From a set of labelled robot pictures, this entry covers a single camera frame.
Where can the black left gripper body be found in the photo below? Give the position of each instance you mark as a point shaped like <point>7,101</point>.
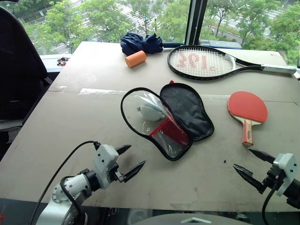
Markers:
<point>116,174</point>

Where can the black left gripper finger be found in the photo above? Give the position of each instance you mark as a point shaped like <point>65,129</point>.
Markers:
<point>136,170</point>
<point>123,148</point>

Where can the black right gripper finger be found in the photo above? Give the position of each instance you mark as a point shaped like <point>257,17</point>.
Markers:
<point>249,177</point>
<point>262,156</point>

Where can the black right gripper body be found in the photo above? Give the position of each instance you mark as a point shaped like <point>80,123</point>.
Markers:
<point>274,179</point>

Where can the red table tennis paddle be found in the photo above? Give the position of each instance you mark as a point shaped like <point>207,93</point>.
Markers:
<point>248,106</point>

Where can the black red paddle case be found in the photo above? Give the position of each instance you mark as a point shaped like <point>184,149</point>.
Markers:
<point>187,110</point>

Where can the black white tennis racket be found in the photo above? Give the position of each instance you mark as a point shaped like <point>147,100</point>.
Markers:
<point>201,61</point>

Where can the grey rounded robot torso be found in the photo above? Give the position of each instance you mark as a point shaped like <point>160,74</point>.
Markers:
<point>192,220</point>

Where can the orange foam cylinder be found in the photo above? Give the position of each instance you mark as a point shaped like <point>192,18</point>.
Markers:
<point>136,59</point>

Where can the navy folded umbrella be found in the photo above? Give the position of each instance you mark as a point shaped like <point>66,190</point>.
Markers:
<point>138,43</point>

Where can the small red black clips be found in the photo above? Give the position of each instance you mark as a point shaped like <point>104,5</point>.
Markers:
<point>62,61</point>

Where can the black office chair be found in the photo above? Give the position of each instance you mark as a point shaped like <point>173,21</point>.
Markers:
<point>18,70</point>

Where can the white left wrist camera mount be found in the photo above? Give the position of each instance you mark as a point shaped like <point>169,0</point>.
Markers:
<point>104,157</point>

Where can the black window frame post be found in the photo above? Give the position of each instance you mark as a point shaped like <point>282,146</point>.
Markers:
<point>195,21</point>

